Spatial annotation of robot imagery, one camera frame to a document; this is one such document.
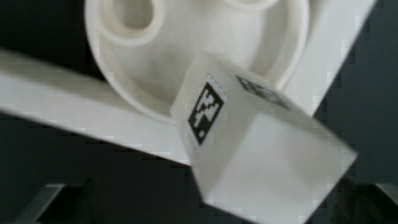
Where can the white round stool seat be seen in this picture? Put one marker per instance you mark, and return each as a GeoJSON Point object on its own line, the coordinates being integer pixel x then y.
{"type": "Point", "coordinates": [150, 33]}

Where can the white stool leg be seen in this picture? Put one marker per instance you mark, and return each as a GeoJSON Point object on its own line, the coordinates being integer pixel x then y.
{"type": "Point", "coordinates": [269, 159]}

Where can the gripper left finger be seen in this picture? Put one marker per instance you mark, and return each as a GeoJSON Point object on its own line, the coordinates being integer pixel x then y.
{"type": "Point", "coordinates": [67, 204]}

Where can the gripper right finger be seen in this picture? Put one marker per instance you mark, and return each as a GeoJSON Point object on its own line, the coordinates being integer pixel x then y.
{"type": "Point", "coordinates": [365, 206]}

